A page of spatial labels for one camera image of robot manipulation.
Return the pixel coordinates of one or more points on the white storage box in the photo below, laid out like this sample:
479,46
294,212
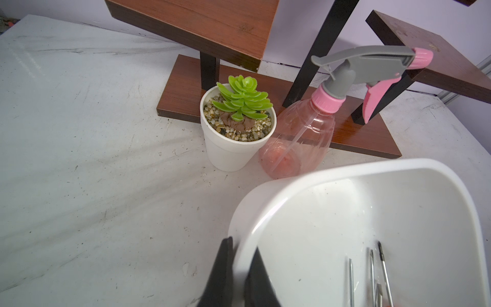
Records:
306,229

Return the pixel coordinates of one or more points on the slim orange black screwdriver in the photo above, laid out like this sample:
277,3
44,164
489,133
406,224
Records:
386,276

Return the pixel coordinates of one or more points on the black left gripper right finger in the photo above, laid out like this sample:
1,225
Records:
258,290

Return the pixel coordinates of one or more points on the brown wooden tiered stand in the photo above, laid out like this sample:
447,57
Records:
231,41

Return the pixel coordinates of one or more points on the pink spray bottle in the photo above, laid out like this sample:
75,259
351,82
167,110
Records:
305,129

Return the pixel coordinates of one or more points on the potted green succulent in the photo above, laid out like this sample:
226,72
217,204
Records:
237,120

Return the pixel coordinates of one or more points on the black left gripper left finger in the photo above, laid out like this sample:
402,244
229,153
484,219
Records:
219,288

